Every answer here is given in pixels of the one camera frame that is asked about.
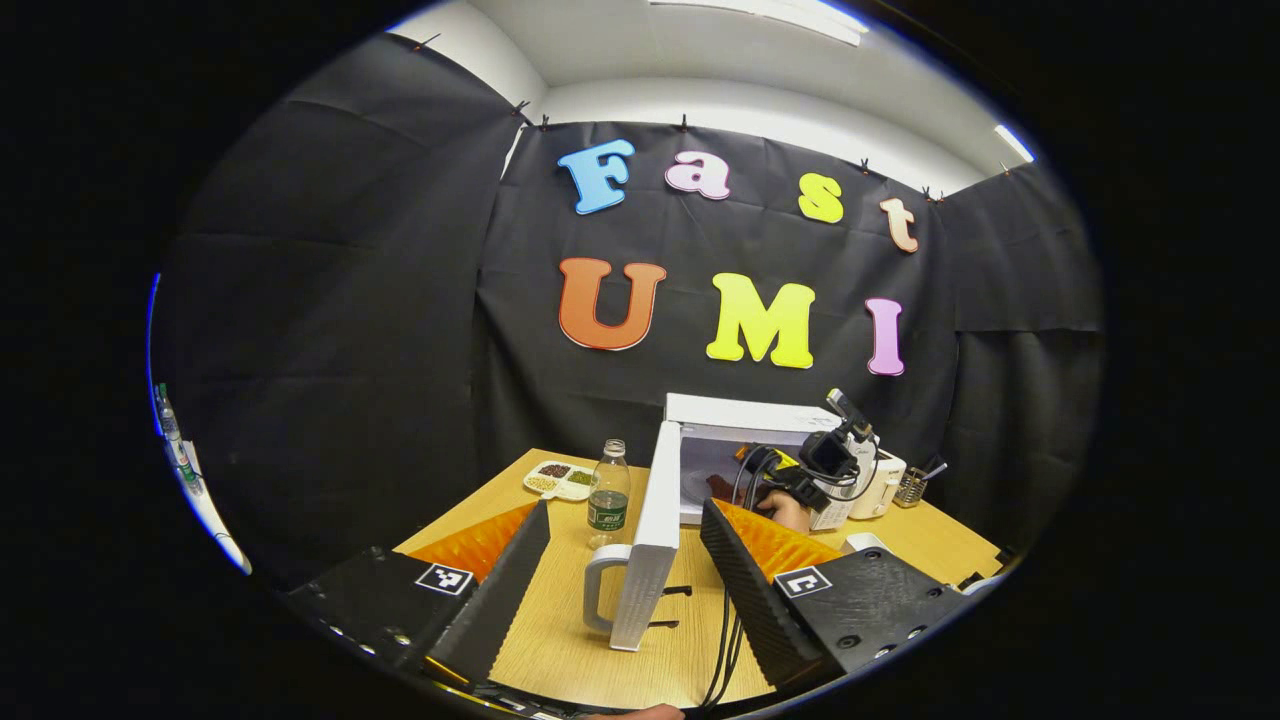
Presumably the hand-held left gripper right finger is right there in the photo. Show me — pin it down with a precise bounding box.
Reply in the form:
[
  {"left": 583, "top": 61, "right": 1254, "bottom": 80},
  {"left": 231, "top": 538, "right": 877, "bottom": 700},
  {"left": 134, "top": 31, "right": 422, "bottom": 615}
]
[{"left": 700, "top": 498, "right": 969, "bottom": 686}]

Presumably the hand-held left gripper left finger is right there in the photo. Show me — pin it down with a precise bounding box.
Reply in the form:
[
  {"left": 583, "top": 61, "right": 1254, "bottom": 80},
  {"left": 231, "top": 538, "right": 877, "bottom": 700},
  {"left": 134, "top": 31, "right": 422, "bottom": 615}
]
[{"left": 285, "top": 500, "right": 553, "bottom": 686}]

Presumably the white microwave oven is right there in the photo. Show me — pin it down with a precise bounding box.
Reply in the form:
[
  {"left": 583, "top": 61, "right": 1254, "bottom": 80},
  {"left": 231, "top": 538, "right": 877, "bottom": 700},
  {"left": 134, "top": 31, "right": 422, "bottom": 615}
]
[{"left": 583, "top": 392, "right": 851, "bottom": 652}]

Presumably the white toaster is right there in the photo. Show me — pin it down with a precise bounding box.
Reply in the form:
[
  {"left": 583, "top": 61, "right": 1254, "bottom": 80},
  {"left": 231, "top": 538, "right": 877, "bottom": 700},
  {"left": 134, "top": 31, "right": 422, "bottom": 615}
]
[{"left": 850, "top": 450, "right": 908, "bottom": 520}]

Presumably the white divided snack plate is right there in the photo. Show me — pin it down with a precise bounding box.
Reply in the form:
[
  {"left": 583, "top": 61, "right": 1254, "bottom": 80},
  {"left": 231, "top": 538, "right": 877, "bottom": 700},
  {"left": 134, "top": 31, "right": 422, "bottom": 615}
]
[{"left": 523, "top": 460, "right": 596, "bottom": 502}]

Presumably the clear plastic water bottle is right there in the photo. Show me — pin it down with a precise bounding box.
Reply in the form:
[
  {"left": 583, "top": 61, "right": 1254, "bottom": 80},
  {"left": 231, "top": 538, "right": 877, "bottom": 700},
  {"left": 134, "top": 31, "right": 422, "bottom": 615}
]
[{"left": 587, "top": 439, "right": 632, "bottom": 551}]

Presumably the white ledge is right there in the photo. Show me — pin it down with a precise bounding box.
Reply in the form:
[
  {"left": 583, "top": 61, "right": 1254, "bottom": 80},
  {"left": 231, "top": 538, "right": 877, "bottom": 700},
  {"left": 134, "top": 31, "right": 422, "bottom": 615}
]
[{"left": 150, "top": 275, "right": 251, "bottom": 576}]

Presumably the black backdrop cloth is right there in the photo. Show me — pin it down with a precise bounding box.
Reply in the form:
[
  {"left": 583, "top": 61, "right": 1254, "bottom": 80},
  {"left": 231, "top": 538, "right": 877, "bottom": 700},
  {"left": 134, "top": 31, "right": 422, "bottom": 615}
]
[{"left": 150, "top": 35, "right": 1106, "bottom": 591}]

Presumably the green label bottle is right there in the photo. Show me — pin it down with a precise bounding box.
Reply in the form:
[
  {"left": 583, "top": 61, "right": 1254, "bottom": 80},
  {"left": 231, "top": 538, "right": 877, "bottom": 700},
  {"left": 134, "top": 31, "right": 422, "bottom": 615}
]
[{"left": 155, "top": 383, "right": 201, "bottom": 496}]

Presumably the long ceiling light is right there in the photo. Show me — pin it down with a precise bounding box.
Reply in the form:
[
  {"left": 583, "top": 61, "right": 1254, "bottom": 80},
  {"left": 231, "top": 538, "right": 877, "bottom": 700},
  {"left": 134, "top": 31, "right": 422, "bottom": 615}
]
[{"left": 650, "top": 0, "right": 869, "bottom": 46}]

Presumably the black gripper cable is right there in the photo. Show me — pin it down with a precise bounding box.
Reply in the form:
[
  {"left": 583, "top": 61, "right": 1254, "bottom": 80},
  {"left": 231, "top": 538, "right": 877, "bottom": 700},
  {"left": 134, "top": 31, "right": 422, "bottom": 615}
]
[{"left": 700, "top": 445, "right": 791, "bottom": 711}]

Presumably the small wire mesh holder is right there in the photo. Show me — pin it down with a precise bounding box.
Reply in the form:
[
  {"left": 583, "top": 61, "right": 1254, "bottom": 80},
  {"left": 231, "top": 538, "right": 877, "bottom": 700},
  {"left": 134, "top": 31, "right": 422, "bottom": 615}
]
[{"left": 895, "top": 460, "right": 949, "bottom": 509}]

